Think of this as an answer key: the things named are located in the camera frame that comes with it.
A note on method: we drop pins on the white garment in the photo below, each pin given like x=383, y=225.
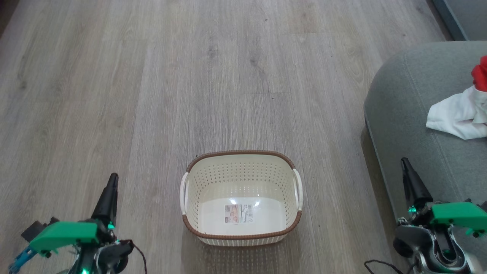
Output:
x=452, y=114

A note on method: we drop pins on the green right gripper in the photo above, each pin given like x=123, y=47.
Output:
x=456, y=215

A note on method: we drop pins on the printed basket label sticker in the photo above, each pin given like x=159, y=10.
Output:
x=239, y=214

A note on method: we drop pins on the red garment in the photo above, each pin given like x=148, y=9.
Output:
x=481, y=74

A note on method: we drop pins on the grey fabric sofa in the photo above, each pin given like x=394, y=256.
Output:
x=411, y=95

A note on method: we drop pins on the grey sofa section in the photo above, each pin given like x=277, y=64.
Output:
x=471, y=15

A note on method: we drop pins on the cream laundry basket brown rim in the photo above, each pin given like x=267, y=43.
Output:
x=243, y=175

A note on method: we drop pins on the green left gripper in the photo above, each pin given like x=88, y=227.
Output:
x=62, y=232

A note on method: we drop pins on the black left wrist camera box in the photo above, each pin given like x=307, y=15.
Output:
x=34, y=227

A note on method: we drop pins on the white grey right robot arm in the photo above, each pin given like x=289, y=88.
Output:
x=422, y=245

